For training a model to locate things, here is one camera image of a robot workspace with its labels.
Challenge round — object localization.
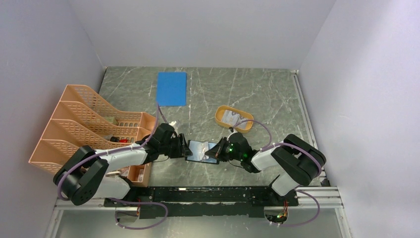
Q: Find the black card holder wallet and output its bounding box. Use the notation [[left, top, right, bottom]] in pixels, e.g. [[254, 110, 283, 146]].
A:
[[185, 140, 216, 163]]

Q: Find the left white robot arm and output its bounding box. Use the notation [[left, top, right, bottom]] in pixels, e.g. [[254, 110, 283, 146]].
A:
[[53, 123, 193, 206]]

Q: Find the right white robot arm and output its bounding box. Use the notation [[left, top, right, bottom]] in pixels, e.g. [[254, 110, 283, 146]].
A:
[[205, 132, 327, 205]]

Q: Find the orange mesh file rack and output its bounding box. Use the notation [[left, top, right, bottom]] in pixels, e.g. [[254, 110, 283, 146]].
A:
[[28, 84, 156, 175]]

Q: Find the silver VIP card stack left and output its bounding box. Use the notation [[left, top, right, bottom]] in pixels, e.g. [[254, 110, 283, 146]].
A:
[[222, 110, 240, 125]]

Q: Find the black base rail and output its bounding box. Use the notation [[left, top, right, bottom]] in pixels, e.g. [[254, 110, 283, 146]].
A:
[[104, 186, 299, 219]]

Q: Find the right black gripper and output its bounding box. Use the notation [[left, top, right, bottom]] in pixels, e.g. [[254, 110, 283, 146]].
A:
[[205, 136, 243, 162]]

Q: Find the yellow oval tray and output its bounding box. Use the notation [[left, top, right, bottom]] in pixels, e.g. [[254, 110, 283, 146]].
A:
[[214, 105, 254, 133]]

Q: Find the blue flat mat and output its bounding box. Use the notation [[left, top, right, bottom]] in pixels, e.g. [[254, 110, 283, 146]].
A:
[[156, 72, 187, 107]]

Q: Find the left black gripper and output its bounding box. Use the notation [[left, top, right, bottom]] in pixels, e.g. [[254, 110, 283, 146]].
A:
[[159, 133, 193, 159]]

